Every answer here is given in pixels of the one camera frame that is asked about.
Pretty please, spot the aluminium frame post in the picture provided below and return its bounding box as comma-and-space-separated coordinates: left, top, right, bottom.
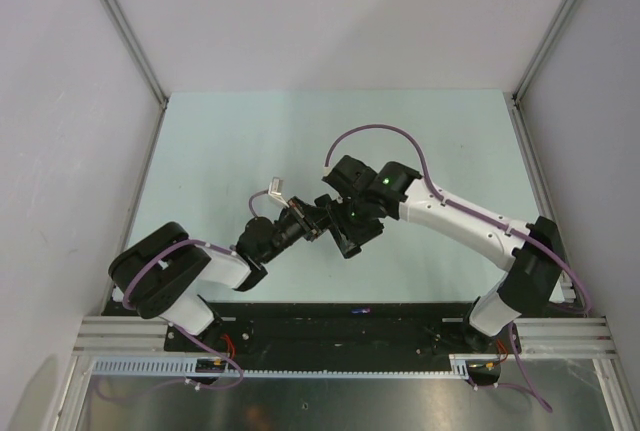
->
99, 0, 169, 110
510, 0, 612, 107

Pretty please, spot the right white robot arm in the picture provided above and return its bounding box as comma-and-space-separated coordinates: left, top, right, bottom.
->
323, 155, 562, 352

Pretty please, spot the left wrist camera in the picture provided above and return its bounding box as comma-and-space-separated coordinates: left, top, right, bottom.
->
267, 177, 288, 207

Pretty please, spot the black remote control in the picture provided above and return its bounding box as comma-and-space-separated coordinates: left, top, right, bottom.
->
314, 194, 361, 259

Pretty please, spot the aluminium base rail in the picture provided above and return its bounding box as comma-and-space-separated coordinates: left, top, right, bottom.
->
72, 316, 617, 359

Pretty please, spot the white slotted cable duct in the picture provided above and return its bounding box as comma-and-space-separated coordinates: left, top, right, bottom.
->
92, 356, 485, 380

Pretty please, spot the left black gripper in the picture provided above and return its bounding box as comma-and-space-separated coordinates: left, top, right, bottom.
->
260, 196, 334, 263

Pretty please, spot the left aluminium frame post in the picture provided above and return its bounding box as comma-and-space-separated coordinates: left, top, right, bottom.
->
99, 0, 169, 110

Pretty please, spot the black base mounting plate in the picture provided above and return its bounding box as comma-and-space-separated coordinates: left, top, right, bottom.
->
102, 300, 526, 372

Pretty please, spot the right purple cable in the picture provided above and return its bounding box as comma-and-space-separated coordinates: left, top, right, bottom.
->
323, 123, 594, 412

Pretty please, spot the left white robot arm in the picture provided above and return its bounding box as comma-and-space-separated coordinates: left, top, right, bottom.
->
108, 195, 331, 351

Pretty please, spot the right aluminium frame post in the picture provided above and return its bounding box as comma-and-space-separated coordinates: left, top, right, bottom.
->
510, 0, 612, 107

